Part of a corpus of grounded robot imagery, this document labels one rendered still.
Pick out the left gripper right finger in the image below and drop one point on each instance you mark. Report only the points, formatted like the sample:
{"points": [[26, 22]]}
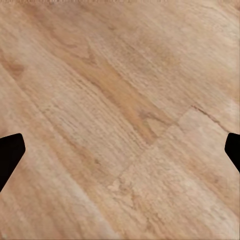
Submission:
{"points": [[232, 148]]}

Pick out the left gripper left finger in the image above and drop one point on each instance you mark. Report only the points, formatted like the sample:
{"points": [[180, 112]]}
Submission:
{"points": [[12, 149]]}

